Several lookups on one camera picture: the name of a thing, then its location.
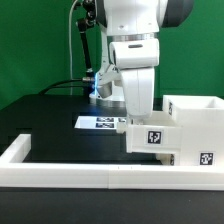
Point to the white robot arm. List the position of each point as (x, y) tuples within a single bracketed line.
[(130, 48)]

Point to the white drawer tagged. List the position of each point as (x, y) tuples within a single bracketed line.
[(166, 159), (159, 134)]

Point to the white drawer front tagged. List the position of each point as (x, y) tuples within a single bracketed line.
[(166, 159)]

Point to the white marker tag sheet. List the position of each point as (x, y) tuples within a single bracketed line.
[(98, 122)]

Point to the white drawer cabinet box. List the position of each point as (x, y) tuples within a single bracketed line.
[(202, 121)]

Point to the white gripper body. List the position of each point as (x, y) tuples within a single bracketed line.
[(138, 88)]

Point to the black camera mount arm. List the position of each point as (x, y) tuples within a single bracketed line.
[(89, 37)]

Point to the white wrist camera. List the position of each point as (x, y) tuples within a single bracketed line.
[(109, 82)]

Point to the white border rail fence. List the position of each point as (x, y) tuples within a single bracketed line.
[(15, 172)]

